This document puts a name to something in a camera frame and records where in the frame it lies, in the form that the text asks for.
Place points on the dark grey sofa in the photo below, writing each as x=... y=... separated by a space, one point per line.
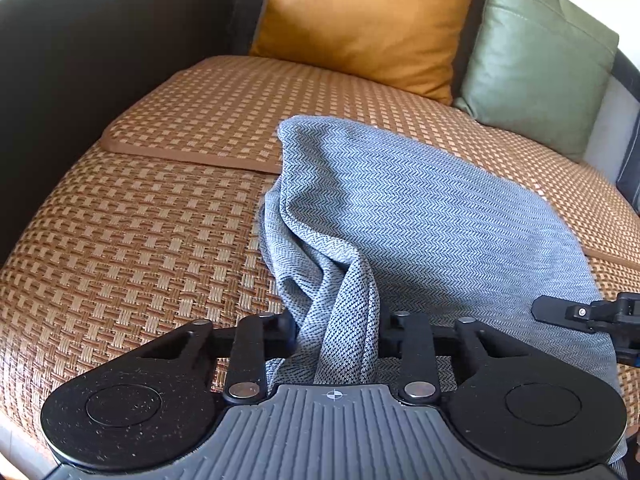
x=70 y=67

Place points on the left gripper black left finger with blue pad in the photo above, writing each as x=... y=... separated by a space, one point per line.
x=154 y=404

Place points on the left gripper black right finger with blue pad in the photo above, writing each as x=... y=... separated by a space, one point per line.
x=505 y=399

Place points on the grey striped cushion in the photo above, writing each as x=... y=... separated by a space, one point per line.
x=628 y=180

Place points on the green leather cushion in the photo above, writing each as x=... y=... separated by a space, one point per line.
x=539 y=68

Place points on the woven brown seat mat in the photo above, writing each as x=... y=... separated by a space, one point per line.
x=153 y=226

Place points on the mustard leather cushion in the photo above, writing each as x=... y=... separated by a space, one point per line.
x=406 y=44

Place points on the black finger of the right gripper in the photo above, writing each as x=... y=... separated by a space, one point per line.
x=618 y=318

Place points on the grey herringbone zip garment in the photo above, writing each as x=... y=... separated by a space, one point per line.
x=363 y=221

